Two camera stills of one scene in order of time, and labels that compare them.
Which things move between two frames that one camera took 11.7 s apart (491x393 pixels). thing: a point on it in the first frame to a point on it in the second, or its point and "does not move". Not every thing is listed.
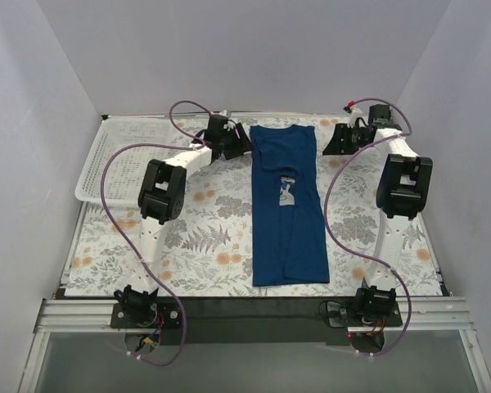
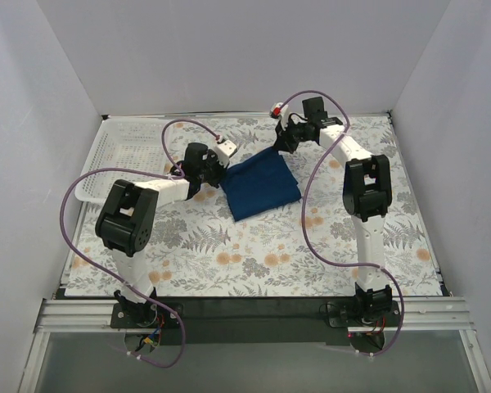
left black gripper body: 232,142 to 214,173
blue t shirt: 289,243 to 258,184
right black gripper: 348,137 to 286,139
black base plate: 253,320 does not move
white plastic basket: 127,169 does not move
